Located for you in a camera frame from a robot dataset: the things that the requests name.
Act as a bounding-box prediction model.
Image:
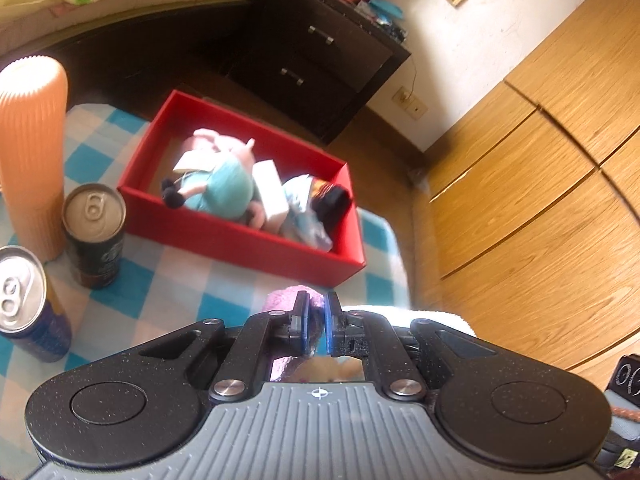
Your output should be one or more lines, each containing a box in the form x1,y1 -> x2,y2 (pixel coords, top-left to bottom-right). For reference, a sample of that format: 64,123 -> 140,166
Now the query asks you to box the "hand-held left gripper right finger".
324,292 -> 557,404

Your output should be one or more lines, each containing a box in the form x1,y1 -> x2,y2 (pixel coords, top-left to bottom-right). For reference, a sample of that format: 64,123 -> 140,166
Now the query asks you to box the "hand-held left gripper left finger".
95,290 -> 313,404

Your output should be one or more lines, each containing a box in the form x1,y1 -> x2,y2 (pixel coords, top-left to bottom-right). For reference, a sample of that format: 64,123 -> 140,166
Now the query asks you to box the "red cardboard box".
117,89 -> 368,286

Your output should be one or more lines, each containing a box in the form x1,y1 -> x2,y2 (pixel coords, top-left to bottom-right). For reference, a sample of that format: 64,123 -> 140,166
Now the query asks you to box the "white foam block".
251,159 -> 292,234

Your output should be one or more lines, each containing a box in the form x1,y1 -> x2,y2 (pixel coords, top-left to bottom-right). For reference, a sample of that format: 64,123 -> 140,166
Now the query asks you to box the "pink pig plush toy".
160,127 -> 266,229

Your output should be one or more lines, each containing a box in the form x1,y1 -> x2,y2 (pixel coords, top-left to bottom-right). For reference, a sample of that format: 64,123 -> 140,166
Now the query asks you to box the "pale fluffy towel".
340,304 -> 476,342

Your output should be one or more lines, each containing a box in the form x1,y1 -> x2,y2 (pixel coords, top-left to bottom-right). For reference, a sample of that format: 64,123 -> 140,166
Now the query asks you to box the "blue white checkered tablecloth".
0,104 -> 417,392

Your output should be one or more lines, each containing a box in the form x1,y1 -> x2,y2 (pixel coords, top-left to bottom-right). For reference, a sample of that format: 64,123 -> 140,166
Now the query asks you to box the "wooden wardrobe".
412,4 -> 640,392

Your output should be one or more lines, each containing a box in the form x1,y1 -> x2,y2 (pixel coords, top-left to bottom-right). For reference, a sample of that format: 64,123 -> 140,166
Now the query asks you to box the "dark green drink can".
62,183 -> 127,290

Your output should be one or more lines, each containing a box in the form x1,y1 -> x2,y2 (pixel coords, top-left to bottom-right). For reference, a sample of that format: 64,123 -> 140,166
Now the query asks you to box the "dark wooden nightstand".
227,0 -> 414,147

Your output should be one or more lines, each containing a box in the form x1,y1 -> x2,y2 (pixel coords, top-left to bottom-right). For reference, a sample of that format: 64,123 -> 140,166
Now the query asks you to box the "blue drink can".
0,246 -> 74,364

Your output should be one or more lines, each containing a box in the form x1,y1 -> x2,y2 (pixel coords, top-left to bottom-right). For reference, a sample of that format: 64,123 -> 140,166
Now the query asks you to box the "blue plastic item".
369,0 -> 407,22

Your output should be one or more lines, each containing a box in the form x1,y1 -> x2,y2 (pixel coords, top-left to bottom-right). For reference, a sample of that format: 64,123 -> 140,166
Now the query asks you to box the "orange ribbed bottle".
0,56 -> 70,264

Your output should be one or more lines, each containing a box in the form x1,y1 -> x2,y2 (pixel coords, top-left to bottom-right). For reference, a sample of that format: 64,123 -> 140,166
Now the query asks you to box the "pink patterned bed sheet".
0,0 -> 168,53

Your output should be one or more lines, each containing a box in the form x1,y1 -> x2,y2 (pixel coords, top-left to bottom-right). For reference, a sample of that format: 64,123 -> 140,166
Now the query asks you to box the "beige wall socket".
391,87 -> 430,121

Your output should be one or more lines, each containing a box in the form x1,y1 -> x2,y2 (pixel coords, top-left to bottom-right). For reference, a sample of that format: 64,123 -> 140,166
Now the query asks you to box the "thin wall cable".
405,55 -> 419,106

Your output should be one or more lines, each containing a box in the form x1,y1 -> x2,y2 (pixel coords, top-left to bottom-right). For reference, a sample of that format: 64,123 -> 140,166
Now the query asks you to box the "dark wooden bed frame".
44,0 -> 272,112

